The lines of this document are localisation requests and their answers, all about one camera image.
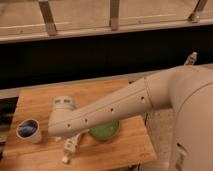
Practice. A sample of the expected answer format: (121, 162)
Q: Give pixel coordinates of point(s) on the wooden table board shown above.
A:
(130, 146)

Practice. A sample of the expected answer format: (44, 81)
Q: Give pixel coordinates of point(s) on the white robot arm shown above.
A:
(187, 90)

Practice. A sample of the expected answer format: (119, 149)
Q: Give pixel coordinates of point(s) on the metal railing frame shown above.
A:
(28, 20)

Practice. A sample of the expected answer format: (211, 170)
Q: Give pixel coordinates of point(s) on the white bottle on ledge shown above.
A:
(191, 59)

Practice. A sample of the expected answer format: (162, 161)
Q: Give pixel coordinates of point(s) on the green ceramic bowl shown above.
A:
(104, 132)

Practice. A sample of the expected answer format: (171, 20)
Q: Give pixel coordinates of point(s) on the white cup blue inside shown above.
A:
(29, 130)

